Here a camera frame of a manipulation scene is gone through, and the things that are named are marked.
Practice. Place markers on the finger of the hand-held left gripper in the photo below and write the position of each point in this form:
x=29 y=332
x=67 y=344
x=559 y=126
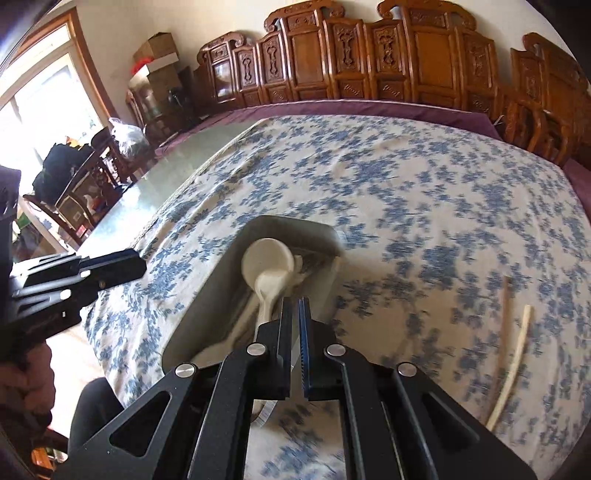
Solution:
x=115 y=267
x=55 y=309

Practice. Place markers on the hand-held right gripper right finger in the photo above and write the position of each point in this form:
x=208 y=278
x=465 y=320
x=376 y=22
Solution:
x=304 y=350

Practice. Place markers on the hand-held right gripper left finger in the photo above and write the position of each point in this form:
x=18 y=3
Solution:
x=277 y=360

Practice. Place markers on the white plastic spoon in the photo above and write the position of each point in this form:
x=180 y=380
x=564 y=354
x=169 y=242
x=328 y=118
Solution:
x=268 y=261
x=226 y=332

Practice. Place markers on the metal tray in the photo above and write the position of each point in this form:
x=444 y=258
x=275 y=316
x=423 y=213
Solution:
x=217 y=295

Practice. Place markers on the brown wooden chopstick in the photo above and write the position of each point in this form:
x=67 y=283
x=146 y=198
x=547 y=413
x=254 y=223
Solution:
x=507 y=314

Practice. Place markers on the cream chopstick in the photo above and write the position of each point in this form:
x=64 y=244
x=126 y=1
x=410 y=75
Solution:
x=517 y=355

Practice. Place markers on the person's left hand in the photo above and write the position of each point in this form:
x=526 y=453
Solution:
x=32 y=387

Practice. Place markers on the black bag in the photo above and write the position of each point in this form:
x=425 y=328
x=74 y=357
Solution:
x=60 y=170

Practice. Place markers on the dark wooden chair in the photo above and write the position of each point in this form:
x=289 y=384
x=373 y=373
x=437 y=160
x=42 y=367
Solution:
x=87 y=184

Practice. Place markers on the clear plastic bag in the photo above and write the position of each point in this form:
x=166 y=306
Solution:
x=127 y=136

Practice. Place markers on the wooden framed window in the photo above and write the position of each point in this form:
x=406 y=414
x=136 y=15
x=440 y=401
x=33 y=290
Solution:
x=41 y=92

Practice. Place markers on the dark wooden cabinet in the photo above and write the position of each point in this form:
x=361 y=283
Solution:
x=157 y=113

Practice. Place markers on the blue floral tablecloth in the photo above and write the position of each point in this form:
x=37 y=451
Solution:
x=392 y=194

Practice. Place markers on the brown cardboard box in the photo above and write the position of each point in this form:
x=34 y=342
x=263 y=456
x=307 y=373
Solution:
x=154 y=46
x=164 y=83

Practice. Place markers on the small carved wooden bench back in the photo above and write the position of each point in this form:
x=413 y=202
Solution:
x=226 y=74

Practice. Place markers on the purple tablecloth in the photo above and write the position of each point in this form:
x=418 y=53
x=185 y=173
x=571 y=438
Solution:
x=369 y=108

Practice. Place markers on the wide carved wooden bench back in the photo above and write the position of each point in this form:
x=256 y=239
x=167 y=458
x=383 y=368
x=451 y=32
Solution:
x=369 y=55

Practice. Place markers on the wooden armchair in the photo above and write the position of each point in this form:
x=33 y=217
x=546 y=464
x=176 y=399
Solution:
x=535 y=129

